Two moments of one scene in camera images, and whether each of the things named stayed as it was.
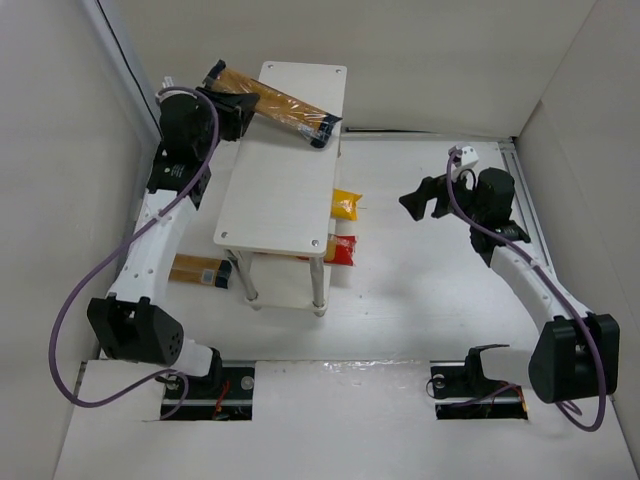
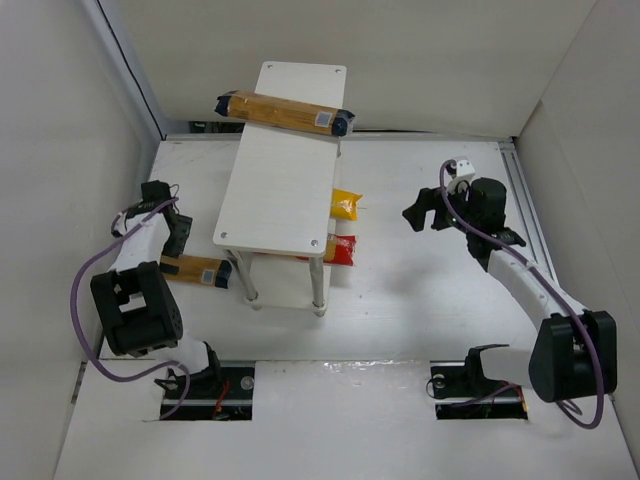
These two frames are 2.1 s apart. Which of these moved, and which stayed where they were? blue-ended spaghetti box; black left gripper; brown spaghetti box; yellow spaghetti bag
Moved: brown spaghetti box; black left gripper
Stayed: yellow spaghetti bag; blue-ended spaghetti box
